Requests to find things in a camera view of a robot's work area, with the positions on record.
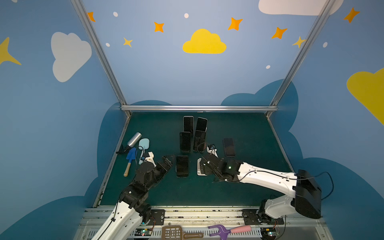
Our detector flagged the black phone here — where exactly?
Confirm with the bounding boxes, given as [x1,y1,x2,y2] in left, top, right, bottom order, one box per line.
[196,117,208,132]
[193,130,206,153]
[183,116,194,135]
[176,156,189,178]
[180,132,191,153]

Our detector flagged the white phone stand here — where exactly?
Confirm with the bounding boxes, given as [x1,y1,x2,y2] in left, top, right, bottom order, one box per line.
[197,158,202,176]

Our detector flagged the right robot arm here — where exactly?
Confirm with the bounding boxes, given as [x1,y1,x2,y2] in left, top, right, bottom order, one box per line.
[198,154,322,224]

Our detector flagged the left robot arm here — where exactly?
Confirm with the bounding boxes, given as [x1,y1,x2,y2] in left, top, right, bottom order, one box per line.
[93,155,175,240]

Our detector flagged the light blue spatula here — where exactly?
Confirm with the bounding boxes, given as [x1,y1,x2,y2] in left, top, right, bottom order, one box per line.
[138,138,150,165]

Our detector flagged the blue toy shovel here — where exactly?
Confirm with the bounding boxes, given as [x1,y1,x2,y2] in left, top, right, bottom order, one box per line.
[124,147,137,177]

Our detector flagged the silver metal cylinder tool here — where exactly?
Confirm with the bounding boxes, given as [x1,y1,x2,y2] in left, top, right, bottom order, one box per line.
[116,132,142,155]

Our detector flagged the left green circuit board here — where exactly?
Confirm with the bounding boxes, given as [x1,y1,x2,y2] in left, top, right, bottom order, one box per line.
[134,228,153,238]

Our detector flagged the green circuit board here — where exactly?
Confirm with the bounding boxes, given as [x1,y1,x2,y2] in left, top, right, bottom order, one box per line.
[260,228,277,240]
[134,228,153,238]

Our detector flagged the brown slotted spatula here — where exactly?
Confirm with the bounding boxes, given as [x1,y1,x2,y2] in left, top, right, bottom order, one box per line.
[162,226,204,240]

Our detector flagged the purple pink toy fork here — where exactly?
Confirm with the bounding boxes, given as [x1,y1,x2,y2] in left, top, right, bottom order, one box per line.
[208,225,252,240]

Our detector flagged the right green circuit board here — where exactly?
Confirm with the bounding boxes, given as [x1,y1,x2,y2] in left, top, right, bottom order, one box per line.
[260,228,277,240]

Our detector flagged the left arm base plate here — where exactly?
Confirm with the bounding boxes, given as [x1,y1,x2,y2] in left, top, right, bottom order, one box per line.
[143,209,165,226]

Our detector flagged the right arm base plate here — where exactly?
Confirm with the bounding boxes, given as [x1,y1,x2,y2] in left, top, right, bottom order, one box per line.
[242,209,285,225]

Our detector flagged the aluminium frame back bar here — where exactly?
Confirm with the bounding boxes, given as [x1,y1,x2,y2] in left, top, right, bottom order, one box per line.
[121,105,278,112]

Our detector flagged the aluminium frame left post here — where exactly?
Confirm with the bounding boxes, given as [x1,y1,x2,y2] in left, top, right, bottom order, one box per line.
[71,0,127,107]

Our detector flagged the aluminium frame post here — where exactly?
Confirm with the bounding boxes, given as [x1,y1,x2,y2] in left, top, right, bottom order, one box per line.
[266,0,336,119]
[71,0,127,107]

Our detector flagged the aluminium frame right post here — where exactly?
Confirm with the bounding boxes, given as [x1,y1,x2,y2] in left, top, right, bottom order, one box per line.
[266,0,336,119]

